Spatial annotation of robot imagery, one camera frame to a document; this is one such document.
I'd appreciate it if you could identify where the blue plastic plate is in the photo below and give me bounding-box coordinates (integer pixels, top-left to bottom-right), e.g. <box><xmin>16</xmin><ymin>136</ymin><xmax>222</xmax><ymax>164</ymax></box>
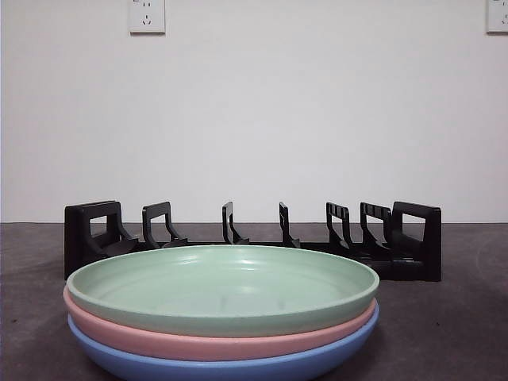
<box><xmin>66</xmin><ymin>303</ymin><xmax>381</xmax><ymax>381</ymax></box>

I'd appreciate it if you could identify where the white wall socket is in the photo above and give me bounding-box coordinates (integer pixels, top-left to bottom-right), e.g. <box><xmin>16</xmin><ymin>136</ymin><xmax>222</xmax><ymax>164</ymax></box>
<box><xmin>129</xmin><ymin>0</ymin><xmax>166</xmax><ymax>35</ymax></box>
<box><xmin>486</xmin><ymin>0</ymin><xmax>508</xmax><ymax>34</ymax></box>

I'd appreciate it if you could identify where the black plate rack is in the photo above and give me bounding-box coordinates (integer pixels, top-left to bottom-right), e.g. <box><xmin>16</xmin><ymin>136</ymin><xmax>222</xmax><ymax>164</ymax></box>
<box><xmin>63</xmin><ymin>199</ymin><xmax>442</xmax><ymax>283</ymax></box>

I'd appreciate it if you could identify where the green plastic plate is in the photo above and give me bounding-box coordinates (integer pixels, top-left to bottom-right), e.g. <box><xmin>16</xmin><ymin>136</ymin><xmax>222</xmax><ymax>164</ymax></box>
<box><xmin>65</xmin><ymin>244</ymin><xmax>381</xmax><ymax>338</ymax></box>

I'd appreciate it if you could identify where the pink plastic plate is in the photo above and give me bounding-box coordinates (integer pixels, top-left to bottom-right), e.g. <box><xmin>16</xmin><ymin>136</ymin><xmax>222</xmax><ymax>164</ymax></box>
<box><xmin>62</xmin><ymin>286</ymin><xmax>378</xmax><ymax>362</ymax></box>

